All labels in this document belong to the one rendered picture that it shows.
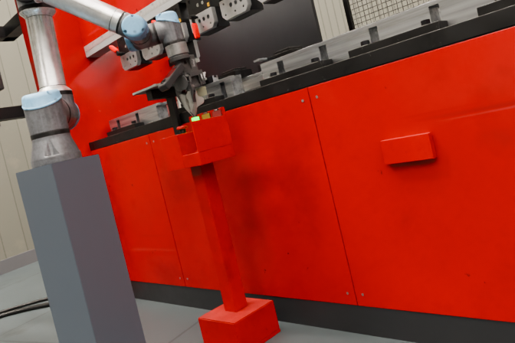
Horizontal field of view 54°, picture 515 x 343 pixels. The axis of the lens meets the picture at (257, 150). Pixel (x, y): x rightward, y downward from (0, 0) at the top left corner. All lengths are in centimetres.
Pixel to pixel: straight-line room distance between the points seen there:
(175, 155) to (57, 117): 41
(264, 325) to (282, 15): 145
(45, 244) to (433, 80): 122
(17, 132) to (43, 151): 377
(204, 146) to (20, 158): 380
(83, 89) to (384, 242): 192
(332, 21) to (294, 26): 260
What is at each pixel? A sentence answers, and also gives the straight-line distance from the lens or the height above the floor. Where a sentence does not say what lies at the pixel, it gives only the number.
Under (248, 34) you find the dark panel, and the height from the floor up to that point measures 123.
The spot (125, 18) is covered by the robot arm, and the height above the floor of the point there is 116.
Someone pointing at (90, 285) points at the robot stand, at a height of 40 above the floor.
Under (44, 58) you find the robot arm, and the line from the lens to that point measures 183.
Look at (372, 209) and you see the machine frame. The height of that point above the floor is 42.
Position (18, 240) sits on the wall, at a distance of 526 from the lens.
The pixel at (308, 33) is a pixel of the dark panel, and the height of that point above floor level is 112.
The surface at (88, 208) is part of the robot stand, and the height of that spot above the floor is 62.
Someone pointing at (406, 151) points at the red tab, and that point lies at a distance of 145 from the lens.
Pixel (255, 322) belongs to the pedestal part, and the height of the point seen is 8.
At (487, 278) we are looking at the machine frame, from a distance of 149.
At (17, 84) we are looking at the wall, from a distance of 554.
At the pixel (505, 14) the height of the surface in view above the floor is 86.
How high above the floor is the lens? 73
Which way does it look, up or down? 2 degrees down
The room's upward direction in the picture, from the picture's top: 13 degrees counter-clockwise
